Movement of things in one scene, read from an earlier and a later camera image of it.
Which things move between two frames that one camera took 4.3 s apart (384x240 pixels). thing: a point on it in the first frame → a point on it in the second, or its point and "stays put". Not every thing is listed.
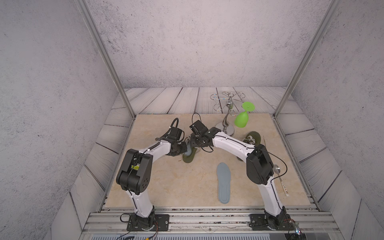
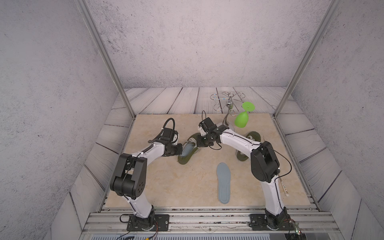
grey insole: x=189 y=150 stays put
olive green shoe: x=252 y=137 stays put
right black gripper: x=192 y=141 → x=200 y=143
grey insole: x=223 y=173 stays put
